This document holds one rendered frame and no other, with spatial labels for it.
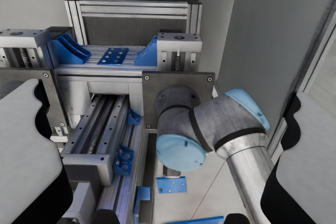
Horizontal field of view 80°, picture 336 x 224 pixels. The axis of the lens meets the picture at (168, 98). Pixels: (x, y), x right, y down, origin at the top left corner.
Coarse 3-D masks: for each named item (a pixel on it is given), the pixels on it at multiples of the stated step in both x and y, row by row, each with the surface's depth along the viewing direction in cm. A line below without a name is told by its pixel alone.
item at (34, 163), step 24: (24, 96) 8; (0, 120) 7; (24, 120) 7; (0, 144) 6; (24, 144) 6; (48, 144) 6; (0, 168) 6; (24, 168) 6; (48, 168) 6; (0, 192) 5; (24, 192) 5; (48, 192) 5; (0, 216) 5; (24, 216) 5; (48, 216) 6
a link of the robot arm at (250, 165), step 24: (216, 96) 49; (240, 96) 44; (216, 120) 44; (240, 120) 42; (264, 120) 42; (216, 144) 43; (240, 144) 40; (264, 144) 42; (240, 168) 39; (264, 168) 37; (240, 192) 39; (264, 216) 34
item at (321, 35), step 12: (324, 12) 58; (324, 24) 59; (324, 36) 58; (312, 48) 62; (312, 60) 62; (300, 72) 67; (300, 84) 67; (288, 96) 73; (276, 120) 80; (276, 132) 79; (276, 144) 82
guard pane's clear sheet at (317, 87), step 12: (324, 48) 60; (324, 60) 59; (312, 72) 64; (324, 72) 59; (312, 84) 64; (324, 84) 59; (312, 96) 63; (324, 96) 59; (324, 108) 59; (276, 156) 81
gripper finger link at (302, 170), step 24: (288, 120) 10; (312, 120) 8; (288, 144) 8; (312, 144) 7; (288, 168) 6; (312, 168) 6; (264, 192) 6; (288, 192) 5; (312, 192) 5; (288, 216) 6; (312, 216) 5
